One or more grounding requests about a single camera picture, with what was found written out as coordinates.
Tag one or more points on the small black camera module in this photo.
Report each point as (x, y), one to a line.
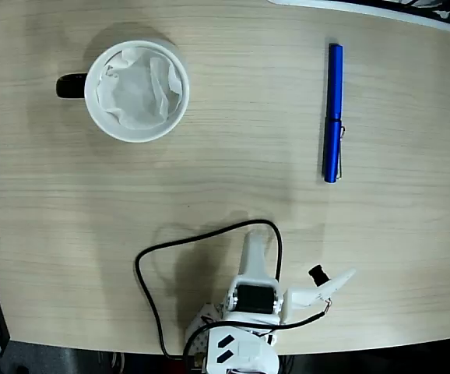
(318, 274)

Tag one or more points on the white perforated plate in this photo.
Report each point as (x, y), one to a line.
(197, 335)

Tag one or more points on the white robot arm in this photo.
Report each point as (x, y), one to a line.
(248, 346)

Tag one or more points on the blue metal pen with clip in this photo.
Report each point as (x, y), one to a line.
(333, 97)

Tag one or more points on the white crumpled tissue paper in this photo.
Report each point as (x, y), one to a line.
(135, 93)

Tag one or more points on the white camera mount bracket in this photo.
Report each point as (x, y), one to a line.
(306, 296)

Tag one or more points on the white gripper with motor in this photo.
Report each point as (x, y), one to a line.
(253, 298)

